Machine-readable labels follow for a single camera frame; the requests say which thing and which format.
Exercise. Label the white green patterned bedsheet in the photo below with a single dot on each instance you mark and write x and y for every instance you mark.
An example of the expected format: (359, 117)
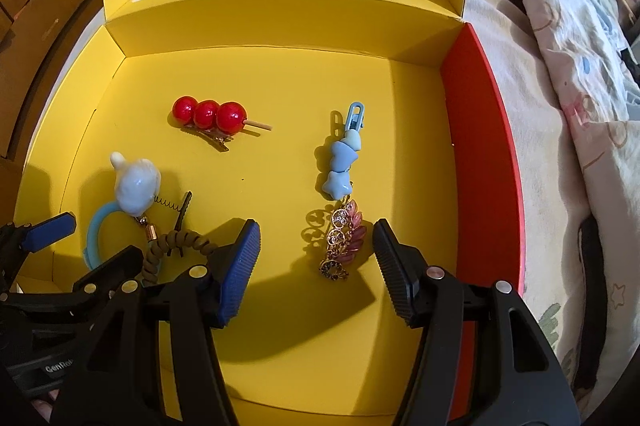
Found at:
(545, 206)

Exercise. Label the black cloth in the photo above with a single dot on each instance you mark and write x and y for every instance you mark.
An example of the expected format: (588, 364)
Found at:
(631, 63)

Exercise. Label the blue star hair clip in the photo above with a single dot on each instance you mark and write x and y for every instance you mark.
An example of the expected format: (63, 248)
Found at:
(336, 186)

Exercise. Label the gold crystal hair clip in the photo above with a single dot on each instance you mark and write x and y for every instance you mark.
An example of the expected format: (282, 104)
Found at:
(350, 226)

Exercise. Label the wooden wardrobe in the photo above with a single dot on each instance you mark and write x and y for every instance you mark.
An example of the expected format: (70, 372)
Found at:
(50, 30)

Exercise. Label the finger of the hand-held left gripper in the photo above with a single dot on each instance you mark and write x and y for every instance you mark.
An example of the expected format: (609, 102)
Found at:
(50, 230)
(107, 268)

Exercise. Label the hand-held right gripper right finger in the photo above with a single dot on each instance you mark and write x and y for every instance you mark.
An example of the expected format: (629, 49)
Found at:
(395, 276)

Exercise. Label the black hair clip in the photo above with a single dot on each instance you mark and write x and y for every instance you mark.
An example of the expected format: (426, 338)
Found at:
(182, 213)

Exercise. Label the yellow cardboard box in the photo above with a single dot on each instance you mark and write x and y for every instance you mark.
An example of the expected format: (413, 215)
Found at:
(300, 130)

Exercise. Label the person's left hand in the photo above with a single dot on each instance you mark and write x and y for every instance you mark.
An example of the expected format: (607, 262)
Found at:
(45, 406)

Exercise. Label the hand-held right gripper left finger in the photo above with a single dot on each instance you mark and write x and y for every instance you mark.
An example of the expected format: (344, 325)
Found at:
(240, 276)

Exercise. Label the red candied haw hair clip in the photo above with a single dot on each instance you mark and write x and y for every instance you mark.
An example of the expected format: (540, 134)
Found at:
(206, 114)

